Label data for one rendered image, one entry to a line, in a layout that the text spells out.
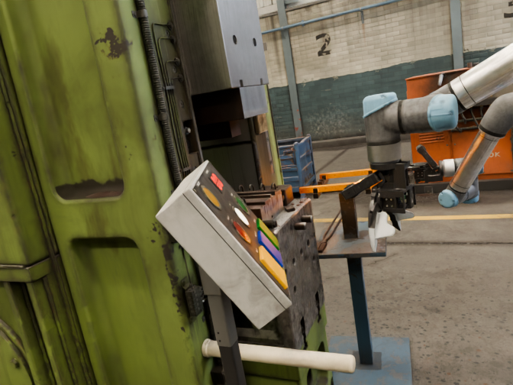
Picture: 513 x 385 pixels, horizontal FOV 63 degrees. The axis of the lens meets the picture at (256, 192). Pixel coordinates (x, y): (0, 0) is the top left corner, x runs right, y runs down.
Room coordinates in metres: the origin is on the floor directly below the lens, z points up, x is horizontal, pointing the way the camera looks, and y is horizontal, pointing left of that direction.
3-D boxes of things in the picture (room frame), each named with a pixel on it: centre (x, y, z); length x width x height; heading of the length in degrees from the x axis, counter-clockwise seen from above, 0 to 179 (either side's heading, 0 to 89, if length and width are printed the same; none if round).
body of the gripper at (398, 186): (0.96, -0.31, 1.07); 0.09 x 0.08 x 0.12; 48
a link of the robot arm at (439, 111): (0.92, -0.40, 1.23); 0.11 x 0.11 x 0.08; 56
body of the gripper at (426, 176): (1.79, -0.75, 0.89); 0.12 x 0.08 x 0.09; 70
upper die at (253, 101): (1.50, 0.14, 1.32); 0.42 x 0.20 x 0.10; 64
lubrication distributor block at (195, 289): (1.12, 0.23, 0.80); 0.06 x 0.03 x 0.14; 154
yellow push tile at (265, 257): (0.76, 0.00, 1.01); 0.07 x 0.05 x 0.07; 179
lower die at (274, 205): (1.50, 0.14, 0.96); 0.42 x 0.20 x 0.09; 64
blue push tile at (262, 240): (0.86, 0.00, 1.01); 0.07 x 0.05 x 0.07; 179
